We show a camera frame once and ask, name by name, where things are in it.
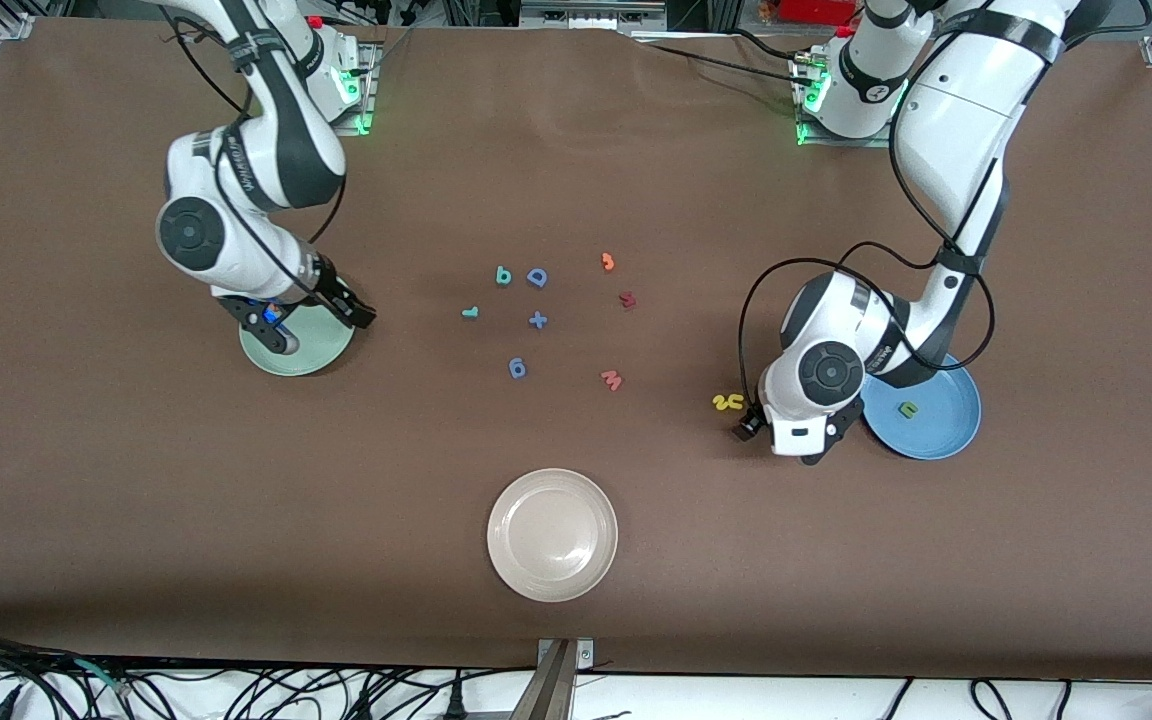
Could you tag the black power plug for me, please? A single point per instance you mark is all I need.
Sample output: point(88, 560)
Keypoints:
point(455, 703)

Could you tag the aluminium profile beam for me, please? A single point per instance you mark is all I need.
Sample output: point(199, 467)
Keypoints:
point(546, 695)

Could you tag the blue foam number six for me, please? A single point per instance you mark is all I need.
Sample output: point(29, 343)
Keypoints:
point(517, 368)

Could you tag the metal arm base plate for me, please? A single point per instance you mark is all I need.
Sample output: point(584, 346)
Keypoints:
point(368, 100)
point(851, 142)

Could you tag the metal bracket with screw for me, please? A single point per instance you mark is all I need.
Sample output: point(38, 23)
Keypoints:
point(584, 655)

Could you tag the light green plate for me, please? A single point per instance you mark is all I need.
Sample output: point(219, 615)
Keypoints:
point(311, 352)

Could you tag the brown table mat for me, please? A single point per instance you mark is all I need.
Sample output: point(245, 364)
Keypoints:
point(576, 200)

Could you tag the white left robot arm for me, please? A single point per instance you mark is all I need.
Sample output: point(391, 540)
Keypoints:
point(956, 110)

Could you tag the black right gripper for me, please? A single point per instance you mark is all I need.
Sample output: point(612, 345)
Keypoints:
point(333, 291)

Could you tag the blue plate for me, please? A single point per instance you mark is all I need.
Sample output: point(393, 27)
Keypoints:
point(936, 432)

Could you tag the grey metal frame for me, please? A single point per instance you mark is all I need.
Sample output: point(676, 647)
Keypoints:
point(591, 12)

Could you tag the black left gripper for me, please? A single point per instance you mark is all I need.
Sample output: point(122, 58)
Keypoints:
point(749, 425)

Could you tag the blue foam letter D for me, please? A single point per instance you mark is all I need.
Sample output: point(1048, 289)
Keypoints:
point(537, 277)

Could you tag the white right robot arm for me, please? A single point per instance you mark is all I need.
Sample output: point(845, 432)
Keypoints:
point(266, 150)

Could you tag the blue foam plus sign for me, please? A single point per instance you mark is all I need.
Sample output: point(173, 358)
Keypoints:
point(537, 320)

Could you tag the beige plate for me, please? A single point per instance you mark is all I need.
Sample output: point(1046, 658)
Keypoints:
point(552, 535)

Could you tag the red box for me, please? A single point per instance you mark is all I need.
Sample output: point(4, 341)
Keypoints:
point(816, 10)

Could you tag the pink foam letter w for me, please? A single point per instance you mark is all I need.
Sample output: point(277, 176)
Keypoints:
point(612, 380)

